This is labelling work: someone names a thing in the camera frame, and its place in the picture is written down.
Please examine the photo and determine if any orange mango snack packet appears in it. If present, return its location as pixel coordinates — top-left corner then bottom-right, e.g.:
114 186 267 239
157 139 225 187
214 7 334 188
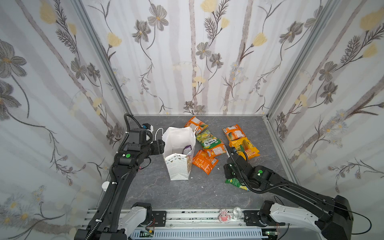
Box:
184 117 209 136

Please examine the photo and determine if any orange white snack packet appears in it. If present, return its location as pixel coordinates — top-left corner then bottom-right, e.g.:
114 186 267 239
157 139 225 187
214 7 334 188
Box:
223 124 246 141

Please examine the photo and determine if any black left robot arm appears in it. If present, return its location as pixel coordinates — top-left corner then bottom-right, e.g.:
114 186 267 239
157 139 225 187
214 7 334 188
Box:
74 114 165 240

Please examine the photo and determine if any purple Fox's berries packet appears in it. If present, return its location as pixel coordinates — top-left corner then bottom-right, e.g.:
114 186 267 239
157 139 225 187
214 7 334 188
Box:
183 145 192 155

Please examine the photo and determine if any yellow mango snack bag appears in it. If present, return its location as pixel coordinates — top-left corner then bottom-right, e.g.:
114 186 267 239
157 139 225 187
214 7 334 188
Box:
229 137 260 161

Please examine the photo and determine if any green yellow candy packet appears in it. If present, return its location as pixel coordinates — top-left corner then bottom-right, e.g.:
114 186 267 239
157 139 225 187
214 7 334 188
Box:
196 130 214 145

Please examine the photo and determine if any white cartoon paper bag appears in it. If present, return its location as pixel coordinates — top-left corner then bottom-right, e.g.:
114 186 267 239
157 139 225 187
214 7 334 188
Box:
155 127 196 181

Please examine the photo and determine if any green snack packet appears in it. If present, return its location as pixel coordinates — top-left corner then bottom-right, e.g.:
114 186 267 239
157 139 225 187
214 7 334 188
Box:
225 178 249 191

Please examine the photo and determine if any white vented cable duct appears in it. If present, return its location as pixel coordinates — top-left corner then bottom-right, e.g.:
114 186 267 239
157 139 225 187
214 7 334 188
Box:
130 229 269 240

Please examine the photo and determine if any green orange Fox's packet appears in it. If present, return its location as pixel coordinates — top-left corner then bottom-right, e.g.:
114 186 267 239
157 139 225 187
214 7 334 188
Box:
201 138 227 158

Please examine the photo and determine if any orange chips packet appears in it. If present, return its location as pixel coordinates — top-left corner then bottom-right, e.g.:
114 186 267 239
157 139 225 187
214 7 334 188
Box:
193 150 219 175

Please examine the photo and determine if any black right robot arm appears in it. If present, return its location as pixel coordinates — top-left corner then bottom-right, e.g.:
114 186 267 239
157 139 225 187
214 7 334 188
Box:
224 147 356 240

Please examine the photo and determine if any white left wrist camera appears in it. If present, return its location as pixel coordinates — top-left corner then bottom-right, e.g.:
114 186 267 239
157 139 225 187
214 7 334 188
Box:
142 123 154 134

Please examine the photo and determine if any clear glass ornament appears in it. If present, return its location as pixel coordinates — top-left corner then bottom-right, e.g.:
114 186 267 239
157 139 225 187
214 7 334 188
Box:
233 207 243 220

